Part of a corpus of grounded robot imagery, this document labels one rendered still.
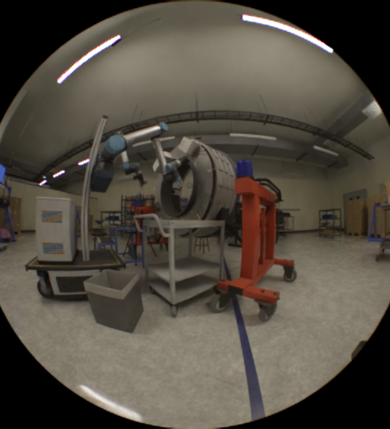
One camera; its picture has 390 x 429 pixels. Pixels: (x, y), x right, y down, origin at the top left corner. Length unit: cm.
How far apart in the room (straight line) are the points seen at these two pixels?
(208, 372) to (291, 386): 39
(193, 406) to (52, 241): 129
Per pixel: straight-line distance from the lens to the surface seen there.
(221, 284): 100
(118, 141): 115
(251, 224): 96
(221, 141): 535
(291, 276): 164
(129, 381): 77
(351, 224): 681
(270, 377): 79
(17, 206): 697
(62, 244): 124
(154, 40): 369
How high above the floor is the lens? 68
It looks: 3 degrees up
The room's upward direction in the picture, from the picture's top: straight up
